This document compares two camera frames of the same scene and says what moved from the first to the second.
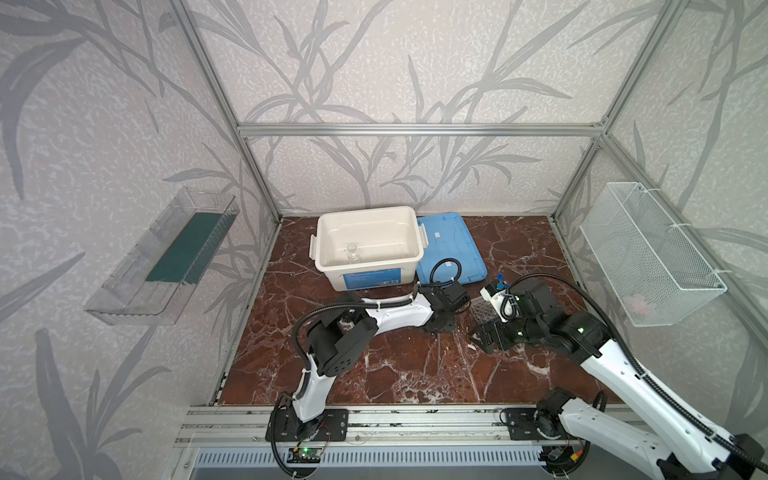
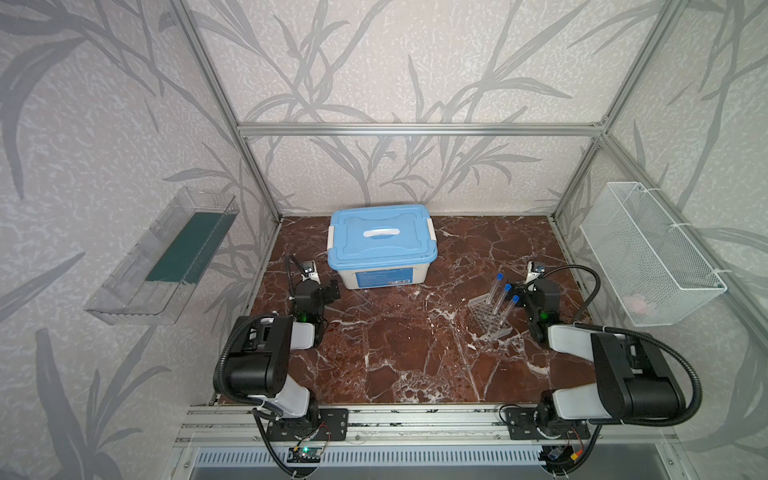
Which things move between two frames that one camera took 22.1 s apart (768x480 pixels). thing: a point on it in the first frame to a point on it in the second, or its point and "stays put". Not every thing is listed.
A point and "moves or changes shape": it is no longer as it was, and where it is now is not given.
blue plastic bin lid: [451, 252] to [381, 235]
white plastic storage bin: [371, 248] moves or changes shape
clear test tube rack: [481, 310] stays put
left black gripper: [444, 318] to [327, 291]
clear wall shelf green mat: [149, 286] stays put
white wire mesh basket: [658, 273] stays put
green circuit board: [304, 455] stays put
